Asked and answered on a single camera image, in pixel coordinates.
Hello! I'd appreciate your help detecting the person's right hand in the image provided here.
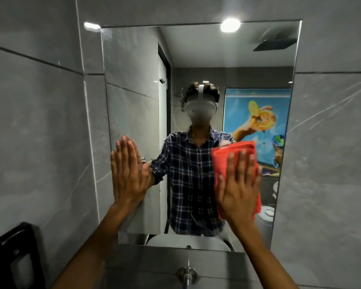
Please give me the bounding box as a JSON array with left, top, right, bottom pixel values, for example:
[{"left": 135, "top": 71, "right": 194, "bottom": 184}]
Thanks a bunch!
[{"left": 218, "top": 149, "right": 262, "bottom": 226}]

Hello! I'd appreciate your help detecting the person's left forearm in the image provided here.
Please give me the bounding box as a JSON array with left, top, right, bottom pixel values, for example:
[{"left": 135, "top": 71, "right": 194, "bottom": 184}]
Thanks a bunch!
[{"left": 52, "top": 202, "right": 139, "bottom": 289}]

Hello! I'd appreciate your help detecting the rectangular wall mirror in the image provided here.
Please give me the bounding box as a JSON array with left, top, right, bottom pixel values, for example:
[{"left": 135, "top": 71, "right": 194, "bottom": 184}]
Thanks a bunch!
[{"left": 100, "top": 19, "right": 303, "bottom": 253}]

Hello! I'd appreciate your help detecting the person's right forearm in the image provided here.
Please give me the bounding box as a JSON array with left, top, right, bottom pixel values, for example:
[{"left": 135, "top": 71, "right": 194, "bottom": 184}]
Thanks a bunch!
[{"left": 228, "top": 218, "right": 299, "bottom": 289}]

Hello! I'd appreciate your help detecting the red cleaning cloth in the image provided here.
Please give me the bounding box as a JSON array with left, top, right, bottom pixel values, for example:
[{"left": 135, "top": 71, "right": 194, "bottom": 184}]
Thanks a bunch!
[{"left": 210, "top": 141, "right": 262, "bottom": 221}]

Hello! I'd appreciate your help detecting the chrome faucet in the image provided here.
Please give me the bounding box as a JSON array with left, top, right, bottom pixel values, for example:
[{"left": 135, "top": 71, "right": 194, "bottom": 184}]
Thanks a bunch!
[{"left": 176, "top": 267, "right": 199, "bottom": 289}]

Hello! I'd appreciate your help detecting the black wall soap dispenser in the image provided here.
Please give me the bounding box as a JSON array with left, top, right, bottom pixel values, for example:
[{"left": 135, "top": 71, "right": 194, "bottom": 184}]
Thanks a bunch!
[{"left": 0, "top": 222, "right": 46, "bottom": 289}]

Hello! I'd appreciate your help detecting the person's left hand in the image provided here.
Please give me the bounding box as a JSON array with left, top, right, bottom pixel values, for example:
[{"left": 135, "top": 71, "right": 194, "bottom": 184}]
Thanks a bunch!
[{"left": 110, "top": 135, "right": 153, "bottom": 209}]

